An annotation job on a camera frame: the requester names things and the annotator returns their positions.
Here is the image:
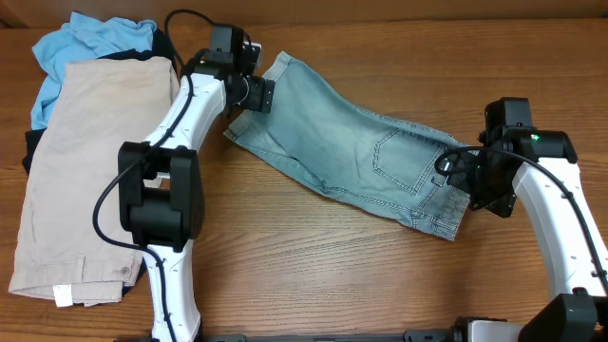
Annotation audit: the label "light blue denim shorts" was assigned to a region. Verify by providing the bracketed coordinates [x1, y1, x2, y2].
[224, 52, 469, 240]

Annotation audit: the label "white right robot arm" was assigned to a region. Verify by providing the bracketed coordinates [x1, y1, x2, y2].
[435, 128, 607, 342]

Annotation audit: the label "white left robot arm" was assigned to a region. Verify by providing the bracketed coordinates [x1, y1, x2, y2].
[118, 66, 275, 341]

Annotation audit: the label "black garment under pile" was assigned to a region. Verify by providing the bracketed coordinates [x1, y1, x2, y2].
[9, 29, 172, 299]

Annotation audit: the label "beige folded shorts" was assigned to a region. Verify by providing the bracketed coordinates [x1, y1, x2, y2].
[9, 57, 179, 306]

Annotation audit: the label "light blue shirt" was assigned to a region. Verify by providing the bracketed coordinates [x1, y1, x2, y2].
[30, 12, 158, 130]

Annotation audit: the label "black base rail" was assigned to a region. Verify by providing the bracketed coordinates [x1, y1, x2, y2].
[194, 317, 473, 342]

